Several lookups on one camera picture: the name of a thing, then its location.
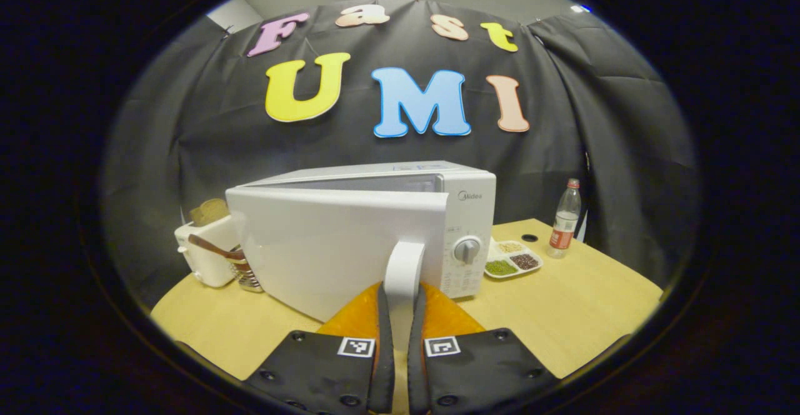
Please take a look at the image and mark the clear plastic water bottle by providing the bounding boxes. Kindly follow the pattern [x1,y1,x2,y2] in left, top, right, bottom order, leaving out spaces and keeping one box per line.
[547,178,582,259]

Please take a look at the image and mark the white microwave oven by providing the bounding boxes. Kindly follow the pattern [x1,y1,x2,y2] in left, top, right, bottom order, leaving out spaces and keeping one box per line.
[225,161,498,341]

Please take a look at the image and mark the brown bread slice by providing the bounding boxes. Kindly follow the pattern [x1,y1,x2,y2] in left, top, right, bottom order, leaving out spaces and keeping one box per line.
[189,199,229,227]

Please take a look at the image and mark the white toaster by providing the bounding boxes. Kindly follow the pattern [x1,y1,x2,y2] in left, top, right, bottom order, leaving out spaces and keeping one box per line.
[175,212,246,288]

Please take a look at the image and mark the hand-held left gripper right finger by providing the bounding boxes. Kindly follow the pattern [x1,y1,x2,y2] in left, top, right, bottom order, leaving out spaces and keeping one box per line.
[407,282,557,414]

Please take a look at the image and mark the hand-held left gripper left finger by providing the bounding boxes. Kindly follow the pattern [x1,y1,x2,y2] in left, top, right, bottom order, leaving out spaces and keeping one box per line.
[244,282,396,414]

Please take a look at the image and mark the white divided grain tray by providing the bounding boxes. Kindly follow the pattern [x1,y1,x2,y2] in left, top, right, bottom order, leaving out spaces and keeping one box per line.
[484,239,543,279]

